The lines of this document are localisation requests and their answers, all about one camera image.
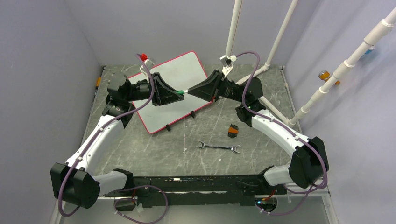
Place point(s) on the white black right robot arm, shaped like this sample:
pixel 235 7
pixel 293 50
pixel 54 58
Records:
pixel 308 164

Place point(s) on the pink framed whiteboard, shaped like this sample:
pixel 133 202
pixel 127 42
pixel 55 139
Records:
pixel 181 73

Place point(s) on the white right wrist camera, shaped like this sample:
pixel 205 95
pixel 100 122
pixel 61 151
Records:
pixel 227 62

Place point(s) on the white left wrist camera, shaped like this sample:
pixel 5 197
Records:
pixel 148 63

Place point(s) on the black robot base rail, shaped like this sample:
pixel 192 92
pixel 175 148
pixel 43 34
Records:
pixel 243 190

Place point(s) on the orange wall fitting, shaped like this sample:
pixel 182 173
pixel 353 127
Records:
pixel 324 75

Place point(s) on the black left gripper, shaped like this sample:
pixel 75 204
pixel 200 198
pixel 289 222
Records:
pixel 164 94

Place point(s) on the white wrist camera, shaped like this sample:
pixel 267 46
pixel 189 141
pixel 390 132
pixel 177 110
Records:
pixel 227 62
pixel 148 63

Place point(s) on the black orange hex key set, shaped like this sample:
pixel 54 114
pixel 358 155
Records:
pixel 233 131

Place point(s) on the silver open-end wrench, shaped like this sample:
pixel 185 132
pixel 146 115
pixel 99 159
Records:
pixel 234 148

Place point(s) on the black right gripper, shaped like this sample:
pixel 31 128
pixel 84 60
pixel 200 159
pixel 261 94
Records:
pixel 211 88

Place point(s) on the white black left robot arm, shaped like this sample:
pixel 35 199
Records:
pixel 72 181

